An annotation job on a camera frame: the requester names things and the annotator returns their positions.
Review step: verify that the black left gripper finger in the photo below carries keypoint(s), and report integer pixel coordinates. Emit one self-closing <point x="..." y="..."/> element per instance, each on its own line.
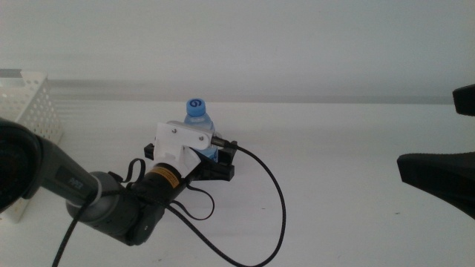
<point x="149" y="152"/>
<point x="227" y="155"/>

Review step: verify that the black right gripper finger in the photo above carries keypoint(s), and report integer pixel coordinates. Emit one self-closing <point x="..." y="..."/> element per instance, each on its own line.
<point x="441" y="178"/>
<point x="465" y="100"/>

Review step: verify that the clear water bottle blue cap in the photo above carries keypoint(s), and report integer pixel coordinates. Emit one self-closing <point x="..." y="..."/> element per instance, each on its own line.
<point x="195" y="109"/>

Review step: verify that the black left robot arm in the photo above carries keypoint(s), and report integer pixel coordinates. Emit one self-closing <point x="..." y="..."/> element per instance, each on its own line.
<point x="104" y="204"/>

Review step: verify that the white perforated plastic basket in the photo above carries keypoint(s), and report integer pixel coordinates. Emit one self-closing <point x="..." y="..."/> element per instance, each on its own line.
<point x="35" y="107"/>

